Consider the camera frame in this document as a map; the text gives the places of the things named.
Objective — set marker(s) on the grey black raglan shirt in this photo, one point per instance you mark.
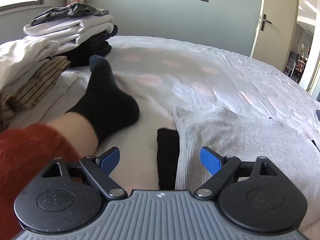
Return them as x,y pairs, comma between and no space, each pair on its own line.
227,133

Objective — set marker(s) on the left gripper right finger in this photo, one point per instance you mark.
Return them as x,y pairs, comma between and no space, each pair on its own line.
222,169

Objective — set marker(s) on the person's left leg black sock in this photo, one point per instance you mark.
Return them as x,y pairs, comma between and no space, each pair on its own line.
102,111

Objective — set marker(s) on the pink dotted bed sheet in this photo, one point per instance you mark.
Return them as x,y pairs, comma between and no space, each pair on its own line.
162,74

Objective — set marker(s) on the stack of folded clothes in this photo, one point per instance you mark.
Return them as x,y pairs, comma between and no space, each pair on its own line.
81,29

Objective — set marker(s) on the cream bedroom door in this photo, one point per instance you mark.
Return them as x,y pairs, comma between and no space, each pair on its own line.
274,32

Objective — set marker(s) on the striped brown garment pile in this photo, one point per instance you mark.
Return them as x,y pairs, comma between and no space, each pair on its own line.
30,68

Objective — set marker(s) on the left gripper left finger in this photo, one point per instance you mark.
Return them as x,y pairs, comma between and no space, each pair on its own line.
97,171

